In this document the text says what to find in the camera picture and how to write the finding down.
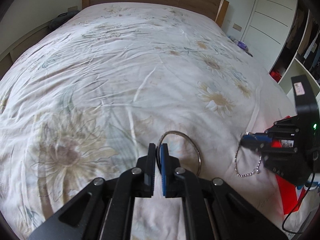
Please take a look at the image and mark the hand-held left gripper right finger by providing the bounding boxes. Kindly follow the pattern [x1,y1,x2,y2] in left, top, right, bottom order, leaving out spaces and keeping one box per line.
[161,144,288,240]

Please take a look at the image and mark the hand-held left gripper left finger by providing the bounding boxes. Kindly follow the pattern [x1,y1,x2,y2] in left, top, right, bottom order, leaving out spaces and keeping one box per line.
[29,143,156,240]

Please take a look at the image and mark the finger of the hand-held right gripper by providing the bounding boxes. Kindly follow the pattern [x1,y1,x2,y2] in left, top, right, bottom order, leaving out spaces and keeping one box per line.
[244,116,299,141]
[240,140,298,155]

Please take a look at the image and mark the silver bead chain bracelet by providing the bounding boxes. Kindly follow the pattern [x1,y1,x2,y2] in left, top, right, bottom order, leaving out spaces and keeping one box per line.
[234,140,263,177]

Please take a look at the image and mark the plain silver bangle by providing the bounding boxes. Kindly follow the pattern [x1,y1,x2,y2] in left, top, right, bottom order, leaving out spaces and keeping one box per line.
[156,131,202,178]

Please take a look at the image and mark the red cardboard box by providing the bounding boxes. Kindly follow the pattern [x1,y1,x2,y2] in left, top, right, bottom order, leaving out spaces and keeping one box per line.
[271,140,320,214]

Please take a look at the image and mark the open white wardrobe shelf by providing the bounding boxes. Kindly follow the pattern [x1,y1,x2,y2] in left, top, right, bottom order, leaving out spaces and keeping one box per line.
[269,5,320,100]

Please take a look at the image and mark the red bag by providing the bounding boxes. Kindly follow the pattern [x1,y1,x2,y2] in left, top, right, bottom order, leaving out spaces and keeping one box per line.
[270,69,282,82]

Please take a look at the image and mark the hanging clothes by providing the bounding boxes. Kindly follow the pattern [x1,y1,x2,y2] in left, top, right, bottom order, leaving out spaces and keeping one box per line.
[285,7,320,80]

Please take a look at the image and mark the floral bedspread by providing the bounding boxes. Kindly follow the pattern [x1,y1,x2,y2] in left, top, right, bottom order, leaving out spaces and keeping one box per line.
[0,2,320,240]

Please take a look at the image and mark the white wardrobe doors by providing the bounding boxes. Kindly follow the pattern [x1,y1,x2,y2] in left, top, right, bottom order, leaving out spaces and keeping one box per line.
[241,0,299,73]

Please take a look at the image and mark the dark bag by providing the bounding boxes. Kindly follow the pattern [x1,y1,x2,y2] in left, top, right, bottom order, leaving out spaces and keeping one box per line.
[49,11,80,29]

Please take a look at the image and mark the low wooden shelf unit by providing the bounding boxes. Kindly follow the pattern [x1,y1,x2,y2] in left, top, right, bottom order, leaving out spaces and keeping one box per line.
[0,20,55,73]

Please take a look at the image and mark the black cable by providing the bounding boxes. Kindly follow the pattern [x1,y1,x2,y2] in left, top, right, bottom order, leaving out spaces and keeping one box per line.
[282,172,320,234]

